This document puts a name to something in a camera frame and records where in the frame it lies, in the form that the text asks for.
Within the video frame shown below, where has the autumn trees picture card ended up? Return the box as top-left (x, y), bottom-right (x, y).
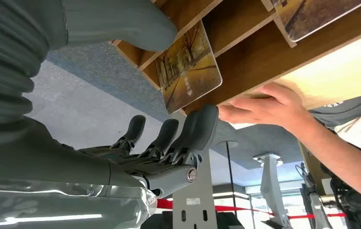
top-left (153, 20), bottom-right (223, 115)
top-left (272, 0), bottom-right (361, 43)

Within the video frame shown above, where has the white stand with round base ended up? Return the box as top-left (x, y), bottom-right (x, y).
top-left (252, 153), bottom-right (292, 229)

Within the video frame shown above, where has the wooden card holder rack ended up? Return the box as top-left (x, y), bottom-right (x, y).
top-left (111, 0), bottom-right (361, 116)

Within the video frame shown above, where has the thin pole with round base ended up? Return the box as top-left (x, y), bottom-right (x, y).
top-left (216, 140), bottom-right (240, 219)

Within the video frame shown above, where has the brown wooden panel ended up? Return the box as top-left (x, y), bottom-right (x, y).
top-left (298, 141), bottom-right (330, 197)

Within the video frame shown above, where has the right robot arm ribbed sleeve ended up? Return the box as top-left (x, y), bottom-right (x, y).
top-left (0, 0), bottom-right (51, 128)

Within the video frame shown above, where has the red barrier tape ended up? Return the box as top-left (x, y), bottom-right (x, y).
top-left (156, 198), bottom-right (347, 220)

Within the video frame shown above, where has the black equipment in background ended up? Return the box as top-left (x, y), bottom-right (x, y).
top-left (320, 163), bottom-right (361, 229)

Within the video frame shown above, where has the grey metal stand column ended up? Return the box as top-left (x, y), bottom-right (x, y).
top-left (171, 147), bottom-right (219, 229)

